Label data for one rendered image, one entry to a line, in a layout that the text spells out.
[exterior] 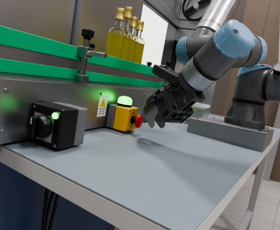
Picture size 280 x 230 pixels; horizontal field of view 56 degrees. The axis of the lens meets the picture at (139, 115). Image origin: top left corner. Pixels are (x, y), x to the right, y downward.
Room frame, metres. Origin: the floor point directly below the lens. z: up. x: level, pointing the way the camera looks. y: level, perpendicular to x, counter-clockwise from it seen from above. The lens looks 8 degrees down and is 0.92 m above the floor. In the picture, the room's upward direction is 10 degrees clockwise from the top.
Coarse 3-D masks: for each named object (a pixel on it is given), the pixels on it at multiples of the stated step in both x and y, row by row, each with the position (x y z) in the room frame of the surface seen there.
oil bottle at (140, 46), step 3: (138, 36) 1.19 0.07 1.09; (138, 39) 1.18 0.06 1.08; (141, 39) 1.19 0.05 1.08; (138, 42) 1.17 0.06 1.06; (141, 42) 1.19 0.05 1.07; (138, 45) 1.17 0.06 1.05; (141, 45) 1.19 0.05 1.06; (138, 48) 1.17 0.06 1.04; (141, 48) 1.19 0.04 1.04; (138, 51) 1.18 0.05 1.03; (141, 51) 1.20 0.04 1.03; (138, 54) 1.18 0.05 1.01; (141, 54) 1.20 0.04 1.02; (138, 57) 1.18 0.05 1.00; (141, 57) 1.21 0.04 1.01; (135, 60) 1.17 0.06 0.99; (138, 60) 1.19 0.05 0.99; (141, 60) 1.21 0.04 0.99; (138, 63) 1.19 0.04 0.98
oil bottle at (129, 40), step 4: (128, 32) 1.08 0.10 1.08; (128, 36) 1.08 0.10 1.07; (128, 40) 1.08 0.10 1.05; (128, 44) 1.09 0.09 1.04; (124, 48) 1.07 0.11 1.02; (128, 48) 1.09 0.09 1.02; (124, 52) 1.07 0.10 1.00; (128, 52) 1.10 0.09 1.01; (124, 56) 1.07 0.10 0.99; (128, 56) 1.10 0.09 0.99; (128, 60) 1.11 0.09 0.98
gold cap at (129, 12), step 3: (126, 6) 1.09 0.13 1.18; (126, 9) 1.09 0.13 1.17; (129, 9) 1.08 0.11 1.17; (132, 9) 1.09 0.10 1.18; (126, 12) 1.09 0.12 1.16; (129, 12) 1.09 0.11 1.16; (132, 12) 1.10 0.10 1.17; (126, 15) 1.09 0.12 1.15; (129, 15) 1.09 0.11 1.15; (129, 18) 1.09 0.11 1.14
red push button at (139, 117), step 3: (138, 117) 0.75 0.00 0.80; (141, 117) 0.76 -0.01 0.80; (132, 120) 0.77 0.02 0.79; (135, 120) 0.75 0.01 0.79; (138, 120) 0.75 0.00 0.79; (141, 120) 0.76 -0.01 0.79; (135, 123) 0.75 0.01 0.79; (138, 123) 0.75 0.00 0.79; (141, 123) 0.77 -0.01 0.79; (138, 126) 0.76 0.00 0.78
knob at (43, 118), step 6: (30, 120) 0.47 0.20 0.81; (36, 120) 0.47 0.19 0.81; (42, 120) 0.47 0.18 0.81; (48, 120) 0.48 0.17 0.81; (30, 126) 0.47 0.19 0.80; (36, 126) 0.47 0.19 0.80; (42, 126) 0.47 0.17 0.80; (48, 126) 0.48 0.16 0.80; (30, 132) 0.47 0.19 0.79; (36, 132) 0.47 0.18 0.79; (42, 132) 0.47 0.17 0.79; (48, 132) 0.48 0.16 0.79
